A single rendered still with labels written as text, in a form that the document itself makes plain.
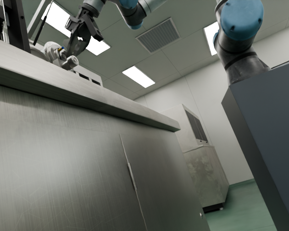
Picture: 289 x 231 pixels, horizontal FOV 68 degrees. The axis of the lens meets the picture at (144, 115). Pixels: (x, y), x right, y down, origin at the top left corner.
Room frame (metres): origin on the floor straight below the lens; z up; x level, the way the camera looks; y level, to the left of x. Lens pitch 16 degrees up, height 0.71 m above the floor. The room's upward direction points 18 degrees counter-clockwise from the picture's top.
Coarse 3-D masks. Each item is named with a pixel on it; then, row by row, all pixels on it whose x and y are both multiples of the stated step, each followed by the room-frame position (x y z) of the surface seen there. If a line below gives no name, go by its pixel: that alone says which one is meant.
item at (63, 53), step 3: (57, 48) 0.70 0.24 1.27; (54, 51) 0.70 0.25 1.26; (57, 51) 0.69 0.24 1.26; (60, 51) 0.71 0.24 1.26; (63, 51) 0.73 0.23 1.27; (57, 54) 0.69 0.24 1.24; (60, 54) 0.70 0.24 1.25; (63, 54) 0.72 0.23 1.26; (66, 54) 0.74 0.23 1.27; (57, 57) 0.70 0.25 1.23; (63, 57) 0.72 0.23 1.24; (66, 57) 0.74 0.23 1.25; (63, 60) 0.71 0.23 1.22; (66, 60) 0.73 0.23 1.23
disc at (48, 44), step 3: (48, 42) 0.69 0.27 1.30; (51, 42) 0.70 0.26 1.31; (54, 42) 0.72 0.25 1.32; (45, 45) 0.67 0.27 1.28; (48, 45) 0.68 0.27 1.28; (45, 48) 0.67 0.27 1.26; (48, 48) 0.68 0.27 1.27; (45, 51) 0.66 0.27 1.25; (48, 51) 0.68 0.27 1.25; (45, 54) 0.66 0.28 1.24; (48, 54) 0.67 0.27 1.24; (48, 57) 0.67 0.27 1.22; (51, 60) 0.68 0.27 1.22; (72, 69) 0.79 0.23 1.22
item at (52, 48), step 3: (51, 45) 0.68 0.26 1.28; (54, 45) 0.70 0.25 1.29; (57, 45) 0.72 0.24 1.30; (51, 48) 0.68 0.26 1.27; (54, 48) 0.70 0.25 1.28; (51, 51) 0.68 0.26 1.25; (51, 54) 0.68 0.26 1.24; (54, 54) 0.69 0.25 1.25; (51, 57) 0.68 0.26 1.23; (54, 57) 0.69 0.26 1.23
